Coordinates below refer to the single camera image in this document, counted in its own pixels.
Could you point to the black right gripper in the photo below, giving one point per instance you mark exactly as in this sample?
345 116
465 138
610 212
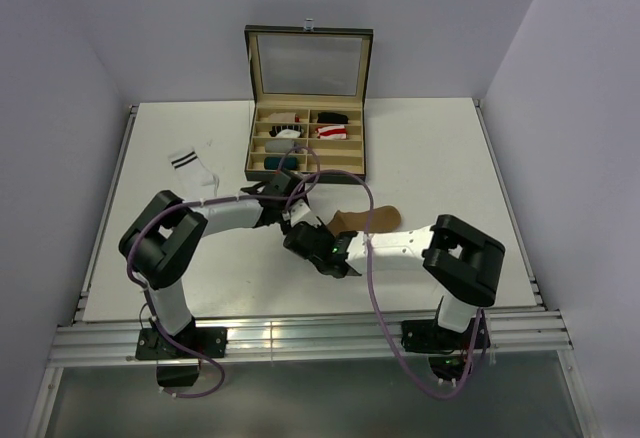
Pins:
320 227

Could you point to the brown ribbed sock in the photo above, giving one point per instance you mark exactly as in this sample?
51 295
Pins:
382 219

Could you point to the red white striped sock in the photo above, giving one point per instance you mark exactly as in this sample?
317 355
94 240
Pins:
332 132

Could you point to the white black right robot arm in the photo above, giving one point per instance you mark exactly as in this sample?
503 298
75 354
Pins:
465 261

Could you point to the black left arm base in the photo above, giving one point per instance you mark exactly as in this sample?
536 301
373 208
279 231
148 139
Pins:
179 359

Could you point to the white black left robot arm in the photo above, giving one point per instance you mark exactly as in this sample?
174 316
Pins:
159 246

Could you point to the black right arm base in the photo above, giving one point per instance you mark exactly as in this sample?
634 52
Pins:
448 350

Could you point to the rolled teal sock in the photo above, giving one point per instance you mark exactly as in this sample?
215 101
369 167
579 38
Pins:
275 163

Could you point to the rolled grey sock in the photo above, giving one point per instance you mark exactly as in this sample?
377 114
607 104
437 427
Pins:
282 146

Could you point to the rolled black white sock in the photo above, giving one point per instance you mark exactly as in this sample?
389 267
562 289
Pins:
287 131

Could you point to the white sock black stripes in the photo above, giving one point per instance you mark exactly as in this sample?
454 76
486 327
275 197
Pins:
197 180

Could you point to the black compartment storage box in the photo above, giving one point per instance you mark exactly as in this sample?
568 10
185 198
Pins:
297 72

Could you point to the aluminium table frame rail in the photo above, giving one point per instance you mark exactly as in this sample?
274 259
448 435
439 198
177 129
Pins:
298 339

